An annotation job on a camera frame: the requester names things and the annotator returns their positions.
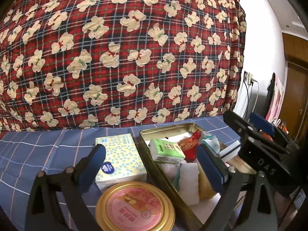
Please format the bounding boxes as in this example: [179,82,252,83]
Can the red plastic bag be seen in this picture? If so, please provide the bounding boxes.
[277,119,289,134]

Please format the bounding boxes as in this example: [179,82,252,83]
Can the gold rectangular tin box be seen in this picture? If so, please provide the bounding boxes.
[137,123,220,230]

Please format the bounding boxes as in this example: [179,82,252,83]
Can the black monitor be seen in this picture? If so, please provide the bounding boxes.
[261,73,276,118]

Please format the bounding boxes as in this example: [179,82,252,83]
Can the yellow sponge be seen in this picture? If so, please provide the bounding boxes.
[197,162,217,200]

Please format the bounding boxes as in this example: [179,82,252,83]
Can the red embroidered drawstring pouch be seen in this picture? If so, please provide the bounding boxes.
[177,130,202,163]

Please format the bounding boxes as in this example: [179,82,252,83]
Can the white sponge block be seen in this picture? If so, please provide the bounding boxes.
[219,140,241,163]

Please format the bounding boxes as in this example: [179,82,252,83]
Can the red plaid bear quilt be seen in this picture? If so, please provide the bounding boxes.
[1,0,246,135]

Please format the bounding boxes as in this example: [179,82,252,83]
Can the tissue box green dots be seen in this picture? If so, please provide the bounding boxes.
[95,134,147,192]

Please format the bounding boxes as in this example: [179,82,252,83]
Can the teal cloth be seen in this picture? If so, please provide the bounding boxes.
[172,167,181,191]

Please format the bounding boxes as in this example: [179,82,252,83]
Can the wooden door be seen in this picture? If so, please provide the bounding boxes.
[279,33,307,143]

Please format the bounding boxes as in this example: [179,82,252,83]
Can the green tissue pack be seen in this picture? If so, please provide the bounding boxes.
[148,138,185,164]

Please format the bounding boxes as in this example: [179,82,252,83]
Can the wall power socket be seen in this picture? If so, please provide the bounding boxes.
[243,71,254,86]

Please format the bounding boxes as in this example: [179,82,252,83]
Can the blue plaid tablecloth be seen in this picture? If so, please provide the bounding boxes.
[0,115,241,231]

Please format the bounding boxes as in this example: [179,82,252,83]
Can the pale pink fluffy pad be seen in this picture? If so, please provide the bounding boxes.
[158,163,180,182]

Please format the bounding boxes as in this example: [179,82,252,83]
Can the round gold tin pink lid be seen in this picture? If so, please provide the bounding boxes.
[95,182,175,231]

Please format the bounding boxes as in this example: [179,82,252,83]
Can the white gauze roll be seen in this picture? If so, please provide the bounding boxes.
[178,163,199,205]

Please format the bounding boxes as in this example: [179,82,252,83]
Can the cotton swab packet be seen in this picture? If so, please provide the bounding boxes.
[200,131,220,154]

